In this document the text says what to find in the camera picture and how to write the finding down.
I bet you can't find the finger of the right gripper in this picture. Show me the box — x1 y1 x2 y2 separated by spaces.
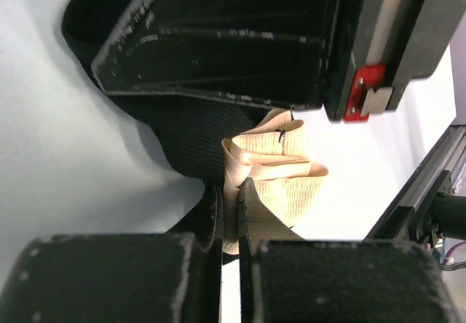
92 0 341 111

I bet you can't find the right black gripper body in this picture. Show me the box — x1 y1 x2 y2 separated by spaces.
324 0 465 122

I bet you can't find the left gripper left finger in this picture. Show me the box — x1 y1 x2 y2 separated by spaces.
1 183 223 322

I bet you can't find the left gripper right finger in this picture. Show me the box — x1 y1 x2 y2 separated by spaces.
238 179 460 322

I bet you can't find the black underwear beige waistband front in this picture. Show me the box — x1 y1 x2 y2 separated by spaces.
61 0 328 263

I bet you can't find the aluminium front rail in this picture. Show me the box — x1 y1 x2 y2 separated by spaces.
365 125 465 240

